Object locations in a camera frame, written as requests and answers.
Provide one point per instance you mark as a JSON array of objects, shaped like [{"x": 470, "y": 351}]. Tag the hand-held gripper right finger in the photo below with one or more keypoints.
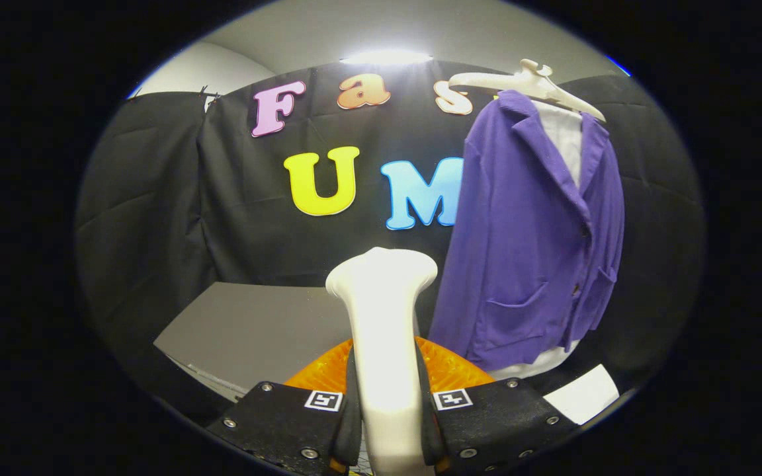
[{"x": 428, "y": 430}]

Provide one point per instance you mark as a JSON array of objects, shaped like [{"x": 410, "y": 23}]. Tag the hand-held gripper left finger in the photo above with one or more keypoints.
[{"x": 352, "y": 433}]

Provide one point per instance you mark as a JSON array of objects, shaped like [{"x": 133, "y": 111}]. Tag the white garment steamer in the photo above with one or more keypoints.
[{"x": 384, "y": 330}]

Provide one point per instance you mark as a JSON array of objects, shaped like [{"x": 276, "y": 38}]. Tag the purple jacket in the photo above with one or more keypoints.
[{"x": 520, "y": 251}]

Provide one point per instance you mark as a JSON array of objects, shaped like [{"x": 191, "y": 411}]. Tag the white shirt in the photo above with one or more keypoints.
[{"x": 566, "y": 139}]

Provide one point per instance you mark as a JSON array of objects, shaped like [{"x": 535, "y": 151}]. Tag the white clothes hanger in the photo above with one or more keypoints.
[{"x": 526, "y": 80}]

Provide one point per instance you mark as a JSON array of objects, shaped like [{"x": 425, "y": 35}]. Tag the grey cabinet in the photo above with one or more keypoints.
[{"x": 255, "y": 324}]

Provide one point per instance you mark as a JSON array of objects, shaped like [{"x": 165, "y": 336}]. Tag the white paper sheet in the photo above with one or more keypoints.
[{"x": 583, "y": 395}]

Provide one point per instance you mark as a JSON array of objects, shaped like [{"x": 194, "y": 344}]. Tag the black backdrop cloth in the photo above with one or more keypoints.
[{"x": 156, "y": 218}]

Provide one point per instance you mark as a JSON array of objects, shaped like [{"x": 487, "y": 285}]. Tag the ceiling light panel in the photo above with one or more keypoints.
[{"x": 386, "y": 57}]

